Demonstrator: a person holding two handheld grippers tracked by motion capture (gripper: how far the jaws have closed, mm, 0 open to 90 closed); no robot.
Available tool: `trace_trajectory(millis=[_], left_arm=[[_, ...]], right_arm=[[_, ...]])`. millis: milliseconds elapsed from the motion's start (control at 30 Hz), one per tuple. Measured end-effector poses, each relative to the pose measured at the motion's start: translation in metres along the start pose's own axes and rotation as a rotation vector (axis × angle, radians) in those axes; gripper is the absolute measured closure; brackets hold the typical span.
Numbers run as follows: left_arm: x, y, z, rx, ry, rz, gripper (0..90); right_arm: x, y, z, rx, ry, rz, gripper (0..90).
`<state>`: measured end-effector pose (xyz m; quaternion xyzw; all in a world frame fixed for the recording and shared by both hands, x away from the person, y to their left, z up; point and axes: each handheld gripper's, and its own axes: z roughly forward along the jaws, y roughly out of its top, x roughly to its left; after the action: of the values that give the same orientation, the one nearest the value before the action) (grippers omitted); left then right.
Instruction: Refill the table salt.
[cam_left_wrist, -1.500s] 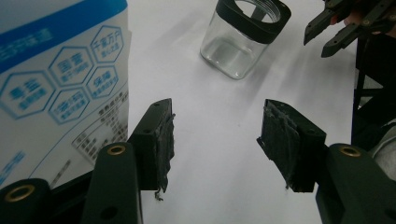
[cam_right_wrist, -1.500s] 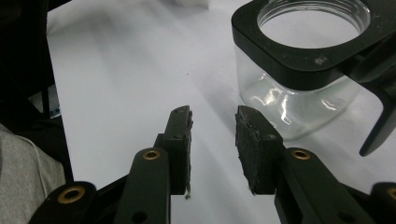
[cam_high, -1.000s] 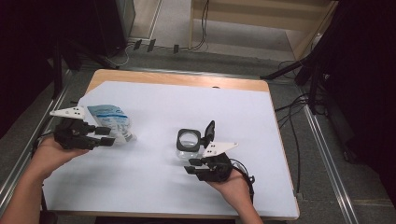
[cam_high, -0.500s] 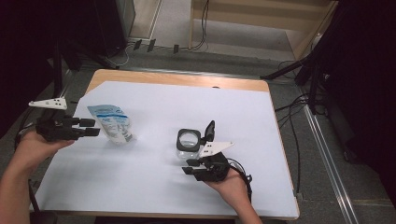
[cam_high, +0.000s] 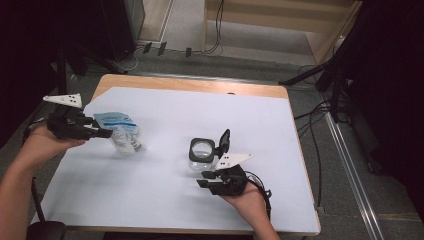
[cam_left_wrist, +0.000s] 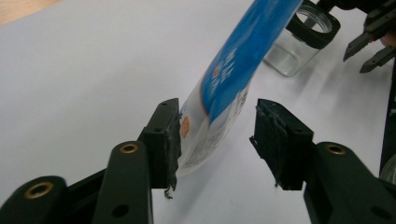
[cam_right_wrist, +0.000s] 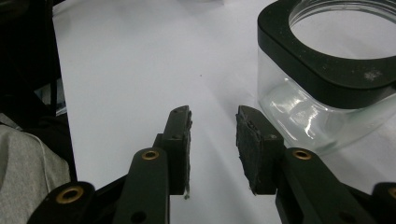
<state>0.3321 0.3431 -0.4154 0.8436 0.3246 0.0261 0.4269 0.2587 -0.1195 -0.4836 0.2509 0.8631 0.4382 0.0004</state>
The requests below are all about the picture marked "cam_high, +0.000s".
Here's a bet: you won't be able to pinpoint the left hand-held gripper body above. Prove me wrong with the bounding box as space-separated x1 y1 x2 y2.
43 93 98 141

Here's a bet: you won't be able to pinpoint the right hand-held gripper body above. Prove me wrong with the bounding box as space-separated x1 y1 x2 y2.
209 153 254 197

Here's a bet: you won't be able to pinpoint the white blue plastic bag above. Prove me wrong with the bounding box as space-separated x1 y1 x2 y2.
92 111 147 155

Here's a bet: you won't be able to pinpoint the clear jar with black lid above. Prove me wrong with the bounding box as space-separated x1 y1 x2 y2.
188 128 231 173

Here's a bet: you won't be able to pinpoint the person's right hand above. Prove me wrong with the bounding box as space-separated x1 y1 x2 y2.
219 184 268 225

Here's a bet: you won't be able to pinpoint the person's left hand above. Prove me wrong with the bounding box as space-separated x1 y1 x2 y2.
22 125 87 168

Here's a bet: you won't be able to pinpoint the white paper sheet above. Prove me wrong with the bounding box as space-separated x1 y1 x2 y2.
31 86 321 234

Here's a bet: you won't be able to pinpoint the black cabinet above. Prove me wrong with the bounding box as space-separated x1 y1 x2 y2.
99 0 146 63

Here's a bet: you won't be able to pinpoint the black rounded object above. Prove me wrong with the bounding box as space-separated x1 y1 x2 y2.
26 220 67 240

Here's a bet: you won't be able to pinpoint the black tripod stand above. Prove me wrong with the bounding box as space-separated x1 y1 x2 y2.
278 49 355 124

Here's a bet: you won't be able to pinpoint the light wooden shelf unit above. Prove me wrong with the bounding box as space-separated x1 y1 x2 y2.
202 0 364 65

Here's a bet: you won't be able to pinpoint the black curtain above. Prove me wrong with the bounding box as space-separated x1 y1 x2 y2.
344 0 424 218

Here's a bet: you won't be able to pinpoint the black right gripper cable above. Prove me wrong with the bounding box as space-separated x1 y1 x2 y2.
245 170 273 222

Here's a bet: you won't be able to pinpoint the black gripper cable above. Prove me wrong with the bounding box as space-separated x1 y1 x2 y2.
21 118 51 224
245 170 273 222

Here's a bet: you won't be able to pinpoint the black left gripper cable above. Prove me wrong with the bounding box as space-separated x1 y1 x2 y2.
21 118 51 224

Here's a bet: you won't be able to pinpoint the black floor cables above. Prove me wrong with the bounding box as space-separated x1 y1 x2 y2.
294 64 333 209

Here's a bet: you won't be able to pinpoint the metal floor rail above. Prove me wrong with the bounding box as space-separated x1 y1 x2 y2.
323 111 386 240

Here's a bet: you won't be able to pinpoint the black hanging cable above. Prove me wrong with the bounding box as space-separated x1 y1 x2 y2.
202 0 225 55

